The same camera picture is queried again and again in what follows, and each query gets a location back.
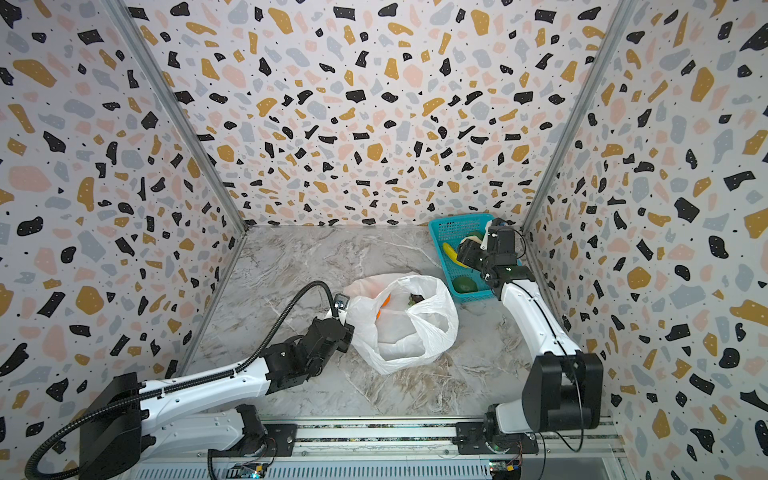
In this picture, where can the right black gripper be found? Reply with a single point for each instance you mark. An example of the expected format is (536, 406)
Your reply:
(472, 257)

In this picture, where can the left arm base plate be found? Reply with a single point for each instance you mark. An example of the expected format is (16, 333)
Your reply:
(275, 440)

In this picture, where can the aluminium corner post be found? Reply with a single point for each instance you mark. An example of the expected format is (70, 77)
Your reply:
(616, 27)
(121, 18)

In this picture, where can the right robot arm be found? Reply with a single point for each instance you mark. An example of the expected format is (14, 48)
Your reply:
(563, 390)

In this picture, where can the green mango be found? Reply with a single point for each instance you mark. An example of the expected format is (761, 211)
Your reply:
(464, 285)

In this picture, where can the left aluminium corner post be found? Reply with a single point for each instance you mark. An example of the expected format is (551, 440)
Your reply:
(121, 18)

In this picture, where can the orange fruit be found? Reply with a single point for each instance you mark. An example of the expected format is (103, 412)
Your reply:
(382, 306)

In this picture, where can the teal plastic basket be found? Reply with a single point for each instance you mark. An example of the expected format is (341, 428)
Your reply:
(453, 230)

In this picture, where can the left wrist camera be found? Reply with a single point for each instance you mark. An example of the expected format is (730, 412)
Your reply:
(340, 303)

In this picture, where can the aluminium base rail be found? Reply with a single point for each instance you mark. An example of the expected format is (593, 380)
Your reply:
(388, 448)

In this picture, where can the right aluminium corner post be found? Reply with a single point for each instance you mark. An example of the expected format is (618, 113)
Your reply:
(616, 27)

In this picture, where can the white plastic bag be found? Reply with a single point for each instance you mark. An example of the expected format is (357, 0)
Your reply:
(418, 325)

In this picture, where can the yellow banana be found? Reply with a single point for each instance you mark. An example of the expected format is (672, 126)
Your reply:
(451, 254)

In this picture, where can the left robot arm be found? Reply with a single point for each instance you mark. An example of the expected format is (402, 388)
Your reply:
(125, 419)

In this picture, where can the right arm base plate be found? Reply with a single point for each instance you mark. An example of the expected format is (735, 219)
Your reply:
(478, 438)

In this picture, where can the pale white fruit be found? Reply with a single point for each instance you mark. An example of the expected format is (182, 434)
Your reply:
(477, 239)

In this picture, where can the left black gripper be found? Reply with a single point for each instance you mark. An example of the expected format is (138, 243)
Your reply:
(347, 337)

